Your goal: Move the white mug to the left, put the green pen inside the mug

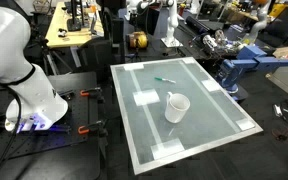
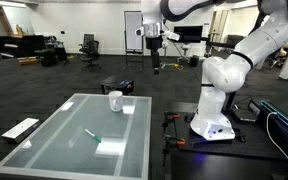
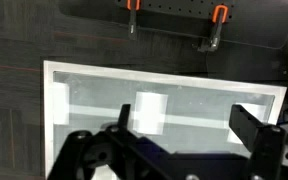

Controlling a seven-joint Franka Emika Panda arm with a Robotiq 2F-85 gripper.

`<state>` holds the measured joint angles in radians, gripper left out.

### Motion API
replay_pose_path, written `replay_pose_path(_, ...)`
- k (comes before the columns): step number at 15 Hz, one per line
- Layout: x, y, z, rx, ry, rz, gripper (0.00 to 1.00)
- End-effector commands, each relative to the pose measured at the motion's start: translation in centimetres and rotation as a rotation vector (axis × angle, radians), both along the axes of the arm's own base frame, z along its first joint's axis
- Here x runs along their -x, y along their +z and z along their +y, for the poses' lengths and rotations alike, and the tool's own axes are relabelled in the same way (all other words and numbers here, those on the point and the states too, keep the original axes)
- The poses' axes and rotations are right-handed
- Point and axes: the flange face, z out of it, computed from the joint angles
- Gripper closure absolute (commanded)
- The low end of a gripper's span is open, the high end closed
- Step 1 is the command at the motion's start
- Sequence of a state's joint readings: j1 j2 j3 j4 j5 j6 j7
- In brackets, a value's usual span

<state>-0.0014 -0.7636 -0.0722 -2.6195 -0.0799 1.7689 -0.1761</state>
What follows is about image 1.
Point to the upper orange black clamp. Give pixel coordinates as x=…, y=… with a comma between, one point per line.
x=94, y=93

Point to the black office chair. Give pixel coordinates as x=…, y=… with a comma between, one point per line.
x=97, y=55

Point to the yellow cable reel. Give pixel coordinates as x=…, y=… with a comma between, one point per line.
x=138, y=39

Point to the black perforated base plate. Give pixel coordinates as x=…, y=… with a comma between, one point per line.
x=82, y=111

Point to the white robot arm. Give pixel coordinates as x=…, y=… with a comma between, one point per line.
x=38, y=105

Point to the lower orange black clamp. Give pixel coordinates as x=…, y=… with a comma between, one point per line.
x=98, y=127

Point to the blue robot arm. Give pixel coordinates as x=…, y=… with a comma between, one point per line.
x=250, y=58

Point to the wooden desk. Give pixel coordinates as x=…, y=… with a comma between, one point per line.
x=66, y=30

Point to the glass table top panel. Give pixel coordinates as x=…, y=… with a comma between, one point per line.
x=213, y=119

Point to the green and white pen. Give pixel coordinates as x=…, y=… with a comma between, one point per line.
x=165, y=80

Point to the white ceramic mug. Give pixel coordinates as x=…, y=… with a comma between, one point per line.
x=176, y=107

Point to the orange black clamp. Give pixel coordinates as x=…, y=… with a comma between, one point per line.
x=98, y=127
x=94, y=93

